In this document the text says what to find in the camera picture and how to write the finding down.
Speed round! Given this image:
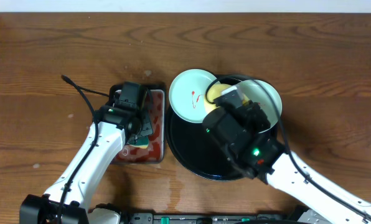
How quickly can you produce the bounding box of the left black cable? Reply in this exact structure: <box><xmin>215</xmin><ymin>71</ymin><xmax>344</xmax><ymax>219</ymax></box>
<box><xmin>56</xmin><ymin>74</ymin><xmax>111</xmax><ymax>224</ymax></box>

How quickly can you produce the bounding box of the light blue plate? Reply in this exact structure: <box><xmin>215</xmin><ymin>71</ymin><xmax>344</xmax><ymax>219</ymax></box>
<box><xmin>169</xmin><ymin>69</ymin><xmax>216</xmax><ymax>123</ymax></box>
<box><xmin>238</xmin><ymin>80</ymin><xmax>283</xmax><ymax>133</ymax></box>

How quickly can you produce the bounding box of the green and yellow sponge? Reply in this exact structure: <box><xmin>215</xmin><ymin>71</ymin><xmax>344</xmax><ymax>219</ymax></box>
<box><xmin>128</xmin><ymin>136</ymin><xmax>149</xmax><ymax>149</ymax></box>

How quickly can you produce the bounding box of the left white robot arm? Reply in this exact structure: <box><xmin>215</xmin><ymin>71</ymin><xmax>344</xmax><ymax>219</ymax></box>
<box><xmin>19</xmin><ymin>93</ymin><xmax>152</xmax><ymax>223</ymax></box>

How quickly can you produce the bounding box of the rectangular tray with red water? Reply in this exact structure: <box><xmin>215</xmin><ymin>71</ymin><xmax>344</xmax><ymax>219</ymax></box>
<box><xmin>112</xmin><ymin>83</ymin><xmax>166</xmax><ymax>164</ymax></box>

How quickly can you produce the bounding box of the black cable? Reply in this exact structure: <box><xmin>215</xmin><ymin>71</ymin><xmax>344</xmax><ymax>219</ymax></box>
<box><xmin>204</xmin><ymin>74</ymin><xmax>371</xmax><ymax>224</ymax></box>
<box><xmin>56</xmin><ymin>74</ymin><xmax>111</xmax><ymax>224</ymax></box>

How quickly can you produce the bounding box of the yellow plate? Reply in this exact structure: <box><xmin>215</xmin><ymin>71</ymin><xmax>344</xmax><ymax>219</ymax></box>
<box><xmin>204</xmin><ymin>84</ymin><xmax>250</xmax><ymax>114</ymax></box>

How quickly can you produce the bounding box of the round black serving tray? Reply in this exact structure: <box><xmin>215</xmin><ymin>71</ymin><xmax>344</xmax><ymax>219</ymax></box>
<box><xmin>164</xmin><ymin>106</ymin><xmax>243</xmax><ymax>181</ymax></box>

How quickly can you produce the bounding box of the right black cable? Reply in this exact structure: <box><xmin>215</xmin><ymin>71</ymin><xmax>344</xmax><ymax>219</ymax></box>
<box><xmin>204</xmin><ymin>74</ymin><xmax>371</xmax><ymax>224</ymax></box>

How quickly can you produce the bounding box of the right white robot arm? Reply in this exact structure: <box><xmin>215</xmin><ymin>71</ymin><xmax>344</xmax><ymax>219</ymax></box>
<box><xmin>202</xmin><ymin>98</ymin><xmax>371</xmax><ymax>223</ymax></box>

